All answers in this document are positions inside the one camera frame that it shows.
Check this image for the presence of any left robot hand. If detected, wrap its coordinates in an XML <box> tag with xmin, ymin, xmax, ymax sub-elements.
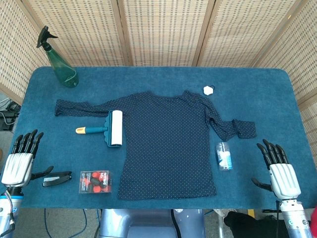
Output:
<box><xmin>1</xmin><ymin>129</ymin><xmax>54</xmax><ymax>188</ymax></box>

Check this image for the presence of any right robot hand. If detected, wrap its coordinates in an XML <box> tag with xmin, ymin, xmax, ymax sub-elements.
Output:
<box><xmin>251</xmin><ymin>138</ymin><xmax>302</xmax><ymax>200</ymax></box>

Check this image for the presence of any teal lint roller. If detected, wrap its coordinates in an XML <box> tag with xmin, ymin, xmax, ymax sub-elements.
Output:
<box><xmin>75</xmin><ymin>110</ymin><xmax>123</xmax><ymax>148</ymax></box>

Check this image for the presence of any navy polka dot shirt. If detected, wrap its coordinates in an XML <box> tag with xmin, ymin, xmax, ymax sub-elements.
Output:
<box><xmin>54</xmin><ymin>91</ymin><xmax>257</xmax><ymax>201</ymax></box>

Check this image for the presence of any black stapler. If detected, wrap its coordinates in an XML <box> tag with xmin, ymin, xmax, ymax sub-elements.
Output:
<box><xmin>42</xmin><ymin>171</ymin><xmax>73</xmax><ymax>188</ymax></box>

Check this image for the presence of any red object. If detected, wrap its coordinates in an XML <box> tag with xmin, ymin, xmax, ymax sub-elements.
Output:
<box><xmin>308</xmin><ymin>208</ymin><xmax>317</xmax><ymax>230</ymax></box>

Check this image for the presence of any black floor equipment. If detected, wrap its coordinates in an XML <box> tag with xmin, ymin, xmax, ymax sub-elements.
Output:
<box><xmin>0</xmin><ymin>99</ymin><xmax>22</xmax><ymax>132</ymax></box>

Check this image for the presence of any person's black trouser leg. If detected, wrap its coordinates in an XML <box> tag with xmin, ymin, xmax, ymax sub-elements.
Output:
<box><xmin>224</xmin><ymin>211</ymin><xmax>289</xmax><ymax>238</ymax></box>

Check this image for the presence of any clear jar with blue label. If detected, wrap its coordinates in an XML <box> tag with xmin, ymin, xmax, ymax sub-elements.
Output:
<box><xmin>215</xmin><ymin>141</ymin><xmax>233</xmax><ymax>171</ymax></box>

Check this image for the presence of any green spray bottle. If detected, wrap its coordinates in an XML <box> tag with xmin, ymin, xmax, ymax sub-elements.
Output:
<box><xmin>36</xmin><ymin>25</ymin><xmax>79</xmax><ymax>88</ymax></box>

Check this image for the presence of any blue-grey robot torso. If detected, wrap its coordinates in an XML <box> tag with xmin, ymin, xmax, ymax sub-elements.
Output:
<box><xmin>99</xmin><ymin>209</ymin><xmax>206</xmax><ymax>238</ymax></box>

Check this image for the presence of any blue carpet table cover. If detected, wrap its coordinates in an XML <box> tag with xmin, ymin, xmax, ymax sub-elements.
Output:
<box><xmin>0</xmin><ymin>66</ymin><xmax>313</xmax><ymax>210</ymax></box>

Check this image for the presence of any woven wooden folding screen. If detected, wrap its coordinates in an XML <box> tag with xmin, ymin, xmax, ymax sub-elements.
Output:
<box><xmin>0</xmin><ymin>0</ymin><xmax>317</xmax><ymax>174</ymax></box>

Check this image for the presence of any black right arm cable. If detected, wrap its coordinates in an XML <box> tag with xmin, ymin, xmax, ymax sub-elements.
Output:
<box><xmin>275</xmin><ymin>200</ymin><xmax>282</xmax><ymax>238</ymax></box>

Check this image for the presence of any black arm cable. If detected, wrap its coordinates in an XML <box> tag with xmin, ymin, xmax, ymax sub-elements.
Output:
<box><xmin>275</xmin><ymin>200</ymin><xmax>282</xmax><ymax>238</ymax></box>
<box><xmin>1</xmin><ymin>192</ymin><xmax>16</xmax><ymax>237</ymax></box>

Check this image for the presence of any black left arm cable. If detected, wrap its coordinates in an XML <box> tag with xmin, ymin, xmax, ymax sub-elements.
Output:
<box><xmin>1</xmin><ymin>192</ymin><xmax>16</xmax><ymax>237</ymax></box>

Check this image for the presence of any blue floor cable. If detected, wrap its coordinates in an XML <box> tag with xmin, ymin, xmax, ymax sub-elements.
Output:
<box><xmin>44</xmin><ymin>209</ymin><xmax>102</xmax><ymax>238</ymax></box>

